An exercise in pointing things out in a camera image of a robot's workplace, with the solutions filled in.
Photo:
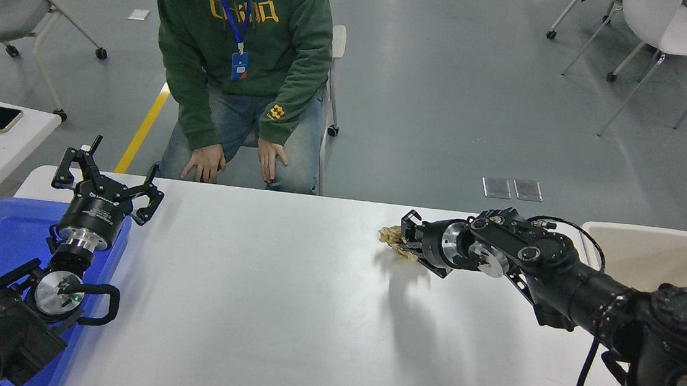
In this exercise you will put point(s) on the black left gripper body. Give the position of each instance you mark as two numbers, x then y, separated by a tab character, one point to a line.
96	215

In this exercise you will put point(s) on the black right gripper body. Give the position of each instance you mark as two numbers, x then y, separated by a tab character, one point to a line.
432	243

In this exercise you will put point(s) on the tan paper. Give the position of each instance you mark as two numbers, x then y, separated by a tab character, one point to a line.
392	238

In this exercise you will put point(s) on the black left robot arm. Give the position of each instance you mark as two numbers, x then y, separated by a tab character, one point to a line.
2	325

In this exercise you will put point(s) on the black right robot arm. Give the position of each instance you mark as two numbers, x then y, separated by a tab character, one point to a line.
590	289

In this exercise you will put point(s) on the person's right hand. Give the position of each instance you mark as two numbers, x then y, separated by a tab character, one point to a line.
203	162

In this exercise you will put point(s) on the person's left hand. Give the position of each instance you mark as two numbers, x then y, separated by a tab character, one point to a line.
269	154

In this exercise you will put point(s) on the silver floor plate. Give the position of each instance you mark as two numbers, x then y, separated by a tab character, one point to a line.
528	190
496	188

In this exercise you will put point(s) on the blue id badge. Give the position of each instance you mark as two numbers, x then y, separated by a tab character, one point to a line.
239	67

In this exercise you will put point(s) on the grey office chair white armrests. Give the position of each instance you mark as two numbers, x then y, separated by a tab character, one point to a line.
339	40

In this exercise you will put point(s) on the large pale bin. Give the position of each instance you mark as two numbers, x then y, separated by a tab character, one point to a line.
655	257

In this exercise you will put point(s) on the white chair legs with casters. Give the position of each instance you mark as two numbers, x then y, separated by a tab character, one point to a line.
610	76

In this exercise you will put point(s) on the white chair thin metal legs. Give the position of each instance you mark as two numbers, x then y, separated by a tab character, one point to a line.
675	29

